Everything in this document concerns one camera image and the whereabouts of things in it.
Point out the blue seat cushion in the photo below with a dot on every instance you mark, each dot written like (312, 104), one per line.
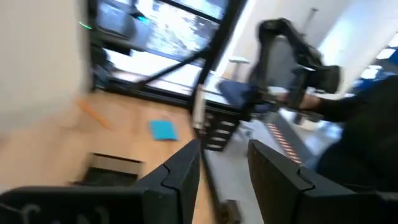
(236, 93)

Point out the blue sticky note pad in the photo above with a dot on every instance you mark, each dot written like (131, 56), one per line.
(163, 130)

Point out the computer monitor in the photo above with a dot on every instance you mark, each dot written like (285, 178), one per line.
(174, 31)

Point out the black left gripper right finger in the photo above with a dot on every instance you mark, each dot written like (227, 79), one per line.
(280, 193)

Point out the black metal table frame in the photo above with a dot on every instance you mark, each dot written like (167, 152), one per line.
(149, 95)

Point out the black mesh desk organizer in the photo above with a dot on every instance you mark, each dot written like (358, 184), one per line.
(105, 179)

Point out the grey black office chair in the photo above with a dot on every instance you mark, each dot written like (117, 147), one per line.
(280, 62)

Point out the person's forearm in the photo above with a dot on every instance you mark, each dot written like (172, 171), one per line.
(311, 102)

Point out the black rig pole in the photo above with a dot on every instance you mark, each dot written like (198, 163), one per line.
(217, 40)

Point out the orange white striped strip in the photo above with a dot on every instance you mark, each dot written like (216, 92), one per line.
(284, 143)

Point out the person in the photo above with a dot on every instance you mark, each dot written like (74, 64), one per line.
(367, 130)

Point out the orange pencil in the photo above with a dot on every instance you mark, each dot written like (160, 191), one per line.
(93, 113)

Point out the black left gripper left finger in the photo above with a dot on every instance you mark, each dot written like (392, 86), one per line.
(174, 193)

